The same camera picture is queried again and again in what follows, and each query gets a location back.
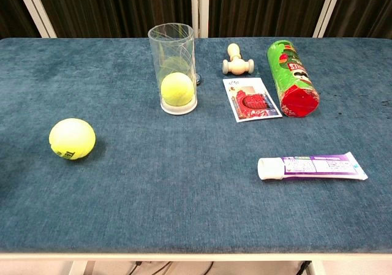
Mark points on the yellow tennis ball black print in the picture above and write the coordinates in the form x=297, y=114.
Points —
x=72, y=137

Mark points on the plain yellow tennis ball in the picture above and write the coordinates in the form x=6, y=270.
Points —
x=177, y=89

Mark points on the clear plastic ball tube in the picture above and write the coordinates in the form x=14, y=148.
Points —
x=171, y=42

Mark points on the blue velvet table cloth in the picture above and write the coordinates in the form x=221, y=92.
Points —
x=183, y=171

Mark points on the red picture postcard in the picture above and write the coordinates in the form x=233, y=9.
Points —
x=251, y=100

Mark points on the wooden roller massager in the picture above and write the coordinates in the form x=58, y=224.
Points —
x=237, y=66

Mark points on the green Pringles can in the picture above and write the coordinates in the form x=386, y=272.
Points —
x=291, y=76

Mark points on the purple white toothpaste tube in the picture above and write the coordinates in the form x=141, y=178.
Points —
x=312, y=167

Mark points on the dark pleated curtain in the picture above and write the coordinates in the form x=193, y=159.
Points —
x=260, y=8

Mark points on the white table leg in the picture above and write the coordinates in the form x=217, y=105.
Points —
x=315, y=268
x=80, y=268

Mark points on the white frame post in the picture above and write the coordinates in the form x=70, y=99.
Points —
x=35, y=8
x=199, y=8
x=327, y=8

